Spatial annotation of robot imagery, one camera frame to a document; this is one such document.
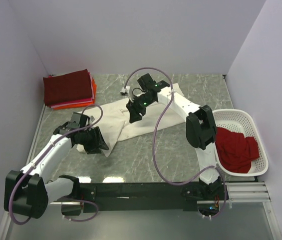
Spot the pink folded shirt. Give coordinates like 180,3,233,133
49,73,95,108

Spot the orange folded shirt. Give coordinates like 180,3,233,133
55,77,98,110

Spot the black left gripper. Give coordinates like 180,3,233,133
77,126,109,154

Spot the red t shirt in basket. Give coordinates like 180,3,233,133
216,127,260,174

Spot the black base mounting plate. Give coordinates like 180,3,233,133
60,174,259,216

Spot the lilac folded shirt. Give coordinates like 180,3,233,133
50,74,97,110

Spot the aluminium rail frame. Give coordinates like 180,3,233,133
0,106,282,240

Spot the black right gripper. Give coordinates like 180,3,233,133
126,94,155,125

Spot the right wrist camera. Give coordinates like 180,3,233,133
120,86,134,102

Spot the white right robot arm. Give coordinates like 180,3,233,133
120,73,220,200

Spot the white perforated plastic basket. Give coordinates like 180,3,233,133
213,109,269,178

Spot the dark red folded shirt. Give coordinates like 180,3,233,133
43,69,93,106

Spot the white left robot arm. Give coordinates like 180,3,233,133
3,113,108,219

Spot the white t shirt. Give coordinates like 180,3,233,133
84,98,184,157

